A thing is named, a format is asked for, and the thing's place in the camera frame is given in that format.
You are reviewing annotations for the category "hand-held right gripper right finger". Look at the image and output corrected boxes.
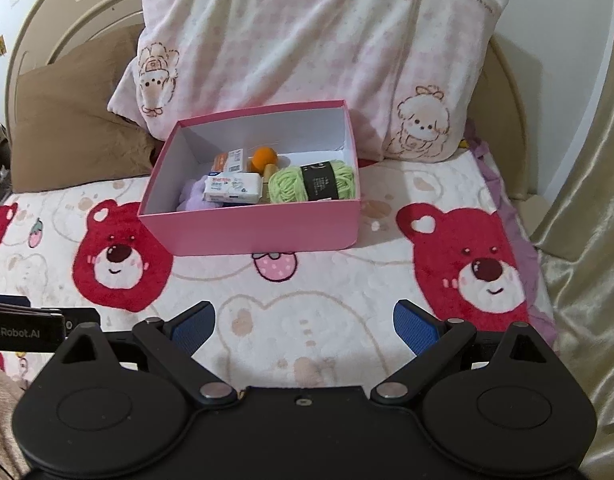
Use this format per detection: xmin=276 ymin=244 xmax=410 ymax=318
xmin=370 ymin=299 xmax=558 ymax=406

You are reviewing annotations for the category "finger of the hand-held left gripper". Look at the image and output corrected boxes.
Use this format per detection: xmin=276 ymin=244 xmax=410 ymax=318
xmin=40 ymin=307 xmax=102 ymax=334

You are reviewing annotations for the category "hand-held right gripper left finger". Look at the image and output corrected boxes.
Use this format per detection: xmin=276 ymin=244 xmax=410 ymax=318
xmin=51 ymin=301 xmax=236 ymax=408

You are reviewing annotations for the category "pink cardboard box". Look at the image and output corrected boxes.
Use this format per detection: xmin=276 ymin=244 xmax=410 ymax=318
xmin=138 ymin=99 xmax=362 ymax=257

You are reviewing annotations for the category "purple plush toy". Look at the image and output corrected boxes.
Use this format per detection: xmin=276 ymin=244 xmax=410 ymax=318
xmin=176 ymin=179 xmax=226 ymax=211

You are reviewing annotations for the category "white tissue packet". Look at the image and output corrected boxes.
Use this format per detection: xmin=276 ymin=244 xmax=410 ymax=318
xmin=202 ymin=172 xmax=264 ymax=205

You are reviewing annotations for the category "green yarn ball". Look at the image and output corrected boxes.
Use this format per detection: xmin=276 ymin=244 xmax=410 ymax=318
xmin=267 ymin=159 xmax=356 ymax=205

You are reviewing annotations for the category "clear plastic box orange label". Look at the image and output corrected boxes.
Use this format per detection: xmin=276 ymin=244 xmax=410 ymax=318
xmin=210 ymin=148 xmax=249 ymax=176

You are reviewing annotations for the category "orange makeup sponge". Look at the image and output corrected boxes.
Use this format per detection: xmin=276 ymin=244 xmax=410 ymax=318
xmin=250 ymin=146 xmax=280 ymax=174

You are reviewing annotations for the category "red bear printed blanket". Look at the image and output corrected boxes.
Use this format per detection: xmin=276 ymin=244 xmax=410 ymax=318
xmin=0 ymin=147 xmax=558 ymax=397

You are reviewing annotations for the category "beige fuzzy cloth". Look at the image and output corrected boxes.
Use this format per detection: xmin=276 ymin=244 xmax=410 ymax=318
xmin=0 ymin=360 xmax=34 ymax=480

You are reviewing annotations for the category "brown pillow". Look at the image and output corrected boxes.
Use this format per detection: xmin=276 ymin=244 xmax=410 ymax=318
xmin=9 ymin=24 xmax=158 ymax=194

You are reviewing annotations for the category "gold satin curtain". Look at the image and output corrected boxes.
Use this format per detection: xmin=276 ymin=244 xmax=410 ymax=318
xmin=529 ymin=0 xmax=614 ymax=480

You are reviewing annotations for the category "beige headboard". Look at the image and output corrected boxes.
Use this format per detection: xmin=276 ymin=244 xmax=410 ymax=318
xmin=4 ymin=0 xmax=534 ymax=199

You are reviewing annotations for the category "pink printed pillow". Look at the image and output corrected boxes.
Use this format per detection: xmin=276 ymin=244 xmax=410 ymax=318
xmin=106 ymin=0 xmax=510 ymax=164

